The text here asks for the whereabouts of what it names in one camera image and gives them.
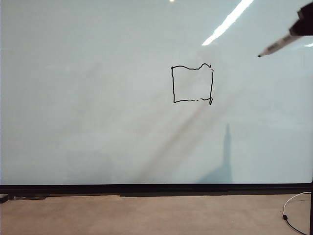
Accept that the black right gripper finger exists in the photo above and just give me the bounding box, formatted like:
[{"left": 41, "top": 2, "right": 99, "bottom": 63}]
[
  {"left": 296, "top": 1, "right": 313, "bottom": 19},
  {"left": 288, "top": 18, "right": 313, "bottom": 37}
]

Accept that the white marker pen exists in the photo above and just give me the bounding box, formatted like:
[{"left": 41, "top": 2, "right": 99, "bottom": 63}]
[{"left": 257, "top": 31, "right": 295, "bottom": 59}]

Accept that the white glass whiteboard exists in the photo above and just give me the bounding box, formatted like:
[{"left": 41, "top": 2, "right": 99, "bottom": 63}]
[{"left": 0, "top": 0, "right": 313, "bottom": 186}]

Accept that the white power cable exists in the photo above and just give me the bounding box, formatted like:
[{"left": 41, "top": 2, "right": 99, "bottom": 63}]
[{"left": 282, "top": 191, "right": 313, "bottom": 235}]

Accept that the black vertical stand post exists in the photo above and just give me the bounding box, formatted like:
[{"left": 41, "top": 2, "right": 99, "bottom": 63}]
[{"left": 310, "top": 181, "right": 313, "bottom": 235}]

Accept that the black whiteboard frame rail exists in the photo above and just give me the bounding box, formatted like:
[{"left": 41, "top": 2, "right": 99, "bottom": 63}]
[{"left": 0, "top": 182, "right": 313, "bottom": 200}]

